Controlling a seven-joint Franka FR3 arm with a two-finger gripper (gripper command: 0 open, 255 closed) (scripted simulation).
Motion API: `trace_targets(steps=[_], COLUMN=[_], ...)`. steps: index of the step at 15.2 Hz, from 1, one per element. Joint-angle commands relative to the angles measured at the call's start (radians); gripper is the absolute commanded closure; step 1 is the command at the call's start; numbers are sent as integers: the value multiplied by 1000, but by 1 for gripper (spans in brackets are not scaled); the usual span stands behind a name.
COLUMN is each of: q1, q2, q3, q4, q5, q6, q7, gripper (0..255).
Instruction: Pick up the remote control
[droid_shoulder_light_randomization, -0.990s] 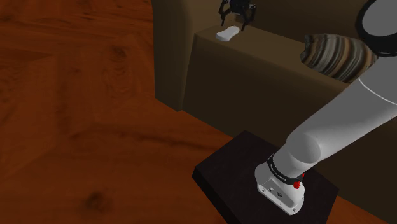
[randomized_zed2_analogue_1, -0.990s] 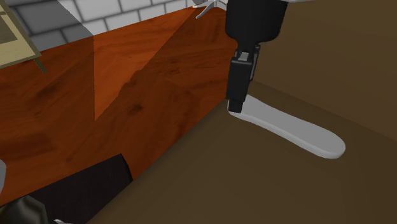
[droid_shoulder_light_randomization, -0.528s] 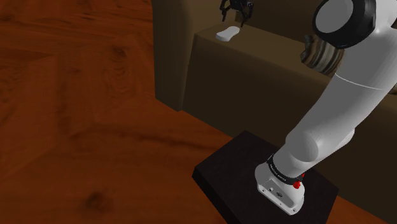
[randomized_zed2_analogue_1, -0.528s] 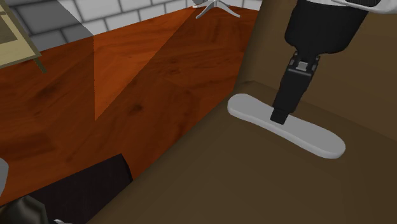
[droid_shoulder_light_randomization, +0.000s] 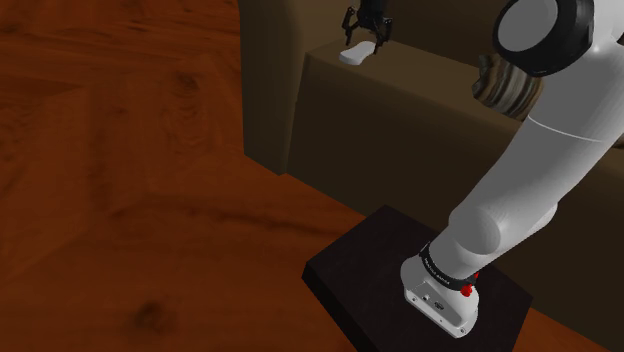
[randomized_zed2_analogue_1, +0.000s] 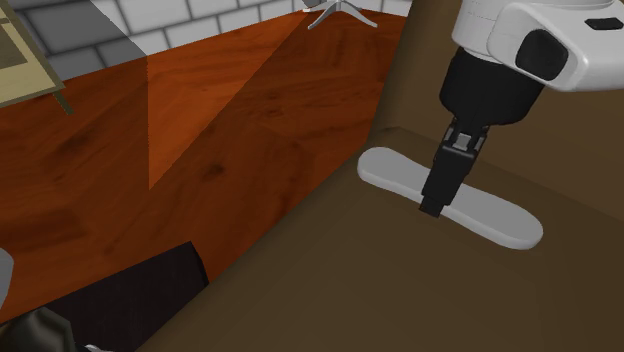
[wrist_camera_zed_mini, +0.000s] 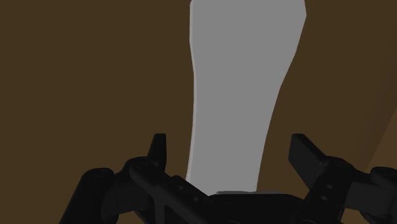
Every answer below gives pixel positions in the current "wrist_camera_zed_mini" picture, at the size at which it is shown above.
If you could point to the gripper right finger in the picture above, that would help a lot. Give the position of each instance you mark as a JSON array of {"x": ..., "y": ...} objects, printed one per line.
[{"x": 328, "y": 180}]

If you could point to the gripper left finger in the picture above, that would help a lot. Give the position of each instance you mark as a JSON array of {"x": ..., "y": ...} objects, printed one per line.
[{"x": 145, "y": 183}]

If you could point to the grey flat tapered object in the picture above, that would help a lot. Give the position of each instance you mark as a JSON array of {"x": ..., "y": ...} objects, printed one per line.
[{"x": 242, "y": 93}]

